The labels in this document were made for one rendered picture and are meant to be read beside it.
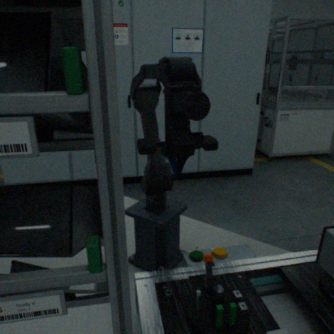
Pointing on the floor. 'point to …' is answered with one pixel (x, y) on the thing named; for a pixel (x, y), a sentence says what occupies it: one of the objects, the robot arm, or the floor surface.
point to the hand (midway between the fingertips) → (177, 165)
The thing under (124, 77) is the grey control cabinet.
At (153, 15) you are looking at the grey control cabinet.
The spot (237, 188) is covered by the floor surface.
